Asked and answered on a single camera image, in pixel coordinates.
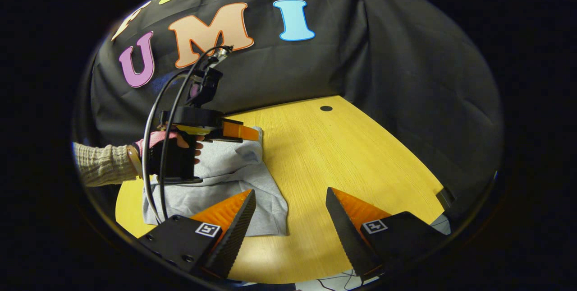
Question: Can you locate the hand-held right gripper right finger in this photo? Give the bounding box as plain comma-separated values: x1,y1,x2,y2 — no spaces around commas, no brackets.
325,187,448,282

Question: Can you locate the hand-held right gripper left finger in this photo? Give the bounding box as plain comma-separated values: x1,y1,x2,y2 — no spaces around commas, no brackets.
137,189,256,279

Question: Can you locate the grey zip-neck sweatshirt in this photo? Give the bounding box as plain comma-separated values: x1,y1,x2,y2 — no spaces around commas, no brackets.
142,126,289,237

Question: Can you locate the black backdrop cloth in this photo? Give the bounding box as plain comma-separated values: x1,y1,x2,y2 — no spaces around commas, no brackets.
88,0,503,224

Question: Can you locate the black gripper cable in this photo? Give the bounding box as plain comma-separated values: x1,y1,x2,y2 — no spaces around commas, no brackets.
142,71,191,225
159,45,233,220

